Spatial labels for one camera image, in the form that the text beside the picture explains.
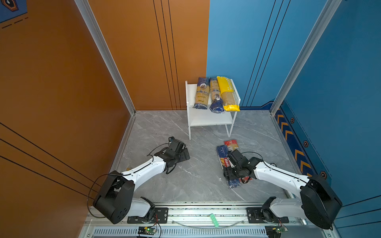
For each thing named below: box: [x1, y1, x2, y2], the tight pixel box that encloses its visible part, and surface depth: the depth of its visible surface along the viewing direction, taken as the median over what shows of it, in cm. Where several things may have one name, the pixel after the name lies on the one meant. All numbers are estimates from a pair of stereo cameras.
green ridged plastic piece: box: [209, 213, 220, 229], surface depth 73 cm
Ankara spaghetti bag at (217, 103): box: [209, 77, 225, 115], surface depth 79 cm
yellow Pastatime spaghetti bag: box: [216, 75, 241, 112], surface depth 80 cm
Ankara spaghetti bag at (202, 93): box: [192, 77, 211, 110], surface depth 82 cm
